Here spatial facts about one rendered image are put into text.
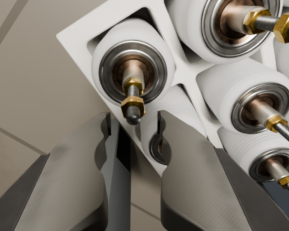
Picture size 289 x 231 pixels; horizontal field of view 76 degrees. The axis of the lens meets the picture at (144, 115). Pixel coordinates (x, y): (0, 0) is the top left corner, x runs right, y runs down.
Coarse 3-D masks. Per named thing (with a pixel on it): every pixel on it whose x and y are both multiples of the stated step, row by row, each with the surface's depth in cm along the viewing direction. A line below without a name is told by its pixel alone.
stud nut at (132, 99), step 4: (132, 96) 14; (136, 96) 14; (124, 100) 14; (128, 100) 14; (132, 100) 14; (136, 100) 14; (140, 100) 14; (124, 104) 14; (128, 104) 14; (132, 104) 14; (136, 104) 14; (140, 104) 14; (124, 108) 14; (140, 108) 14; (144, 108) 15; (124, 112) 14; (140, 112) 14; (144, 112) 14; (124, 116) 14; (140, 116) 14
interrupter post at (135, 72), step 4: (128, 68) 20; (132, 68) 19; (136, 68) 19; (124, 72) 20; (128, 72) 18; (132, 72) 18; (136, 72) 18; (140, 72) 19; (124, 76) 18; (128, 76) 18; (132, 76) 18; (136, 76) 18; (140, 76) 18; (124, 80) 18; (140, 80) 18
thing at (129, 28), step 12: (120, 24) 23; (132, 24) 21; (144, 24) 23; (108, 36) 19; (120, 36) 19; (132, 36) 19; (144, 36) 19; (156, 36) 19; (96, 48) 20; (108, 48) 19; (156, 48) 19; (168, 48) 20; (96, 60) 20; (168, 60) 20; (96, 72) 20; (168, 72) 21; (96, 84) 21; (168, 84) 22; (108, 96) 22
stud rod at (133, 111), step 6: (132, 90) 16; (138, 90) 17; (138, 96) 16; (132, 108) 13; (138, 108) 14; (132, 114) 13; (138, 114) 13; (126, 120) 13; (132, 120) 13; (138, 120) 13
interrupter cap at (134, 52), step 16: (112, 48) 19; (128, 48) 19; (144, 48) 19; (112, 64) 20; (128, 64) 20; (144, 64) 20; (160, 64) 20; (112, 80) 21; (144, 80) 21; (160, 80) 21; (112, 96) 21; (144, 96) 22
